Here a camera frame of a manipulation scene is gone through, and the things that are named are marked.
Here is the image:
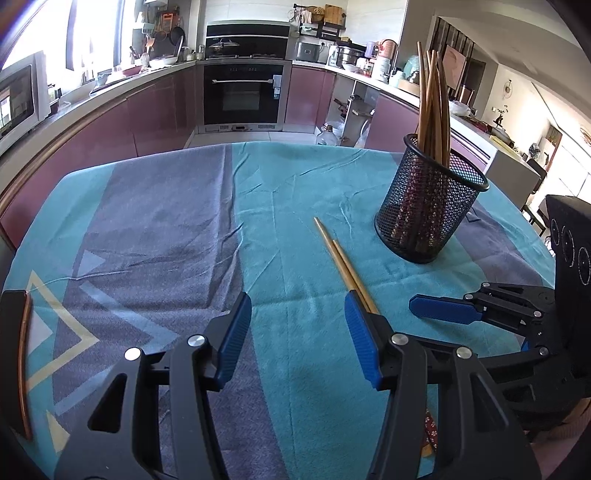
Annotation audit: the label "person's right forearm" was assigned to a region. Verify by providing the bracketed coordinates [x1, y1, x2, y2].
[531, 401, 591, 480]

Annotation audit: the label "cooking pot with lid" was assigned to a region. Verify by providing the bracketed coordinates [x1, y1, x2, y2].
[208, 39, 241, 58]

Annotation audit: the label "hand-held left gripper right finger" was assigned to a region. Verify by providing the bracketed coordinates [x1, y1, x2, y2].
[344, 291, 543, 480]

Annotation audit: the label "black range hood panel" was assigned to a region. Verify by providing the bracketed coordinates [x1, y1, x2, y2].
[205, 21, 291, 60]

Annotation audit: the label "black wall rack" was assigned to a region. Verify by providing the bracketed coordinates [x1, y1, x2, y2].
[292, 4, 345, 38]

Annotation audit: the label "dark chair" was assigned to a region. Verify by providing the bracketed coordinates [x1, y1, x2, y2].
[522, 200, 552, 236]

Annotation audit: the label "teal and grey tablecloth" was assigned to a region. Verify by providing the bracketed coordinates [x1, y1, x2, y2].
[0, 141, 557, 480]

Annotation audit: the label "black built-in oven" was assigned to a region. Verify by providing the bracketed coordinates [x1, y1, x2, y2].
[202, 62, 286, 126]

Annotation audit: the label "white counter cabinet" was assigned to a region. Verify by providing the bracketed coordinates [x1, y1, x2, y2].
[480, 138, 543, 208]

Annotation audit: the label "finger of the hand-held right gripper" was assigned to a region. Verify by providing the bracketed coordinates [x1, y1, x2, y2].
[480, 340, 575, 418]
[409, 281, 557, 340]

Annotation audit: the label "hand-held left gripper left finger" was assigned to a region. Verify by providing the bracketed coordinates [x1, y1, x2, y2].
[54, 291, 253, 480]

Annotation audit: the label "silver rice cooker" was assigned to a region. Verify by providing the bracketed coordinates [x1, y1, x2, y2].
[294, 41, 328, 63]

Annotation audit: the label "stainless steel steamer pot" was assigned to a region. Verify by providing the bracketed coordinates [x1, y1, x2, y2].
[335, 45, 365, 68]

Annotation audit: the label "white microwave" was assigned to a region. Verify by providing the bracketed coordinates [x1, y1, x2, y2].
[0, 51, 51, 144]

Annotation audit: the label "purple kitchen cabinets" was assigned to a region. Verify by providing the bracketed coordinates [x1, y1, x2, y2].
[0, 65, 490, 250]

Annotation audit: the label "black mesh utensil holder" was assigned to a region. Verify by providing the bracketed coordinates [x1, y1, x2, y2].
[374, 133, 490, 265]

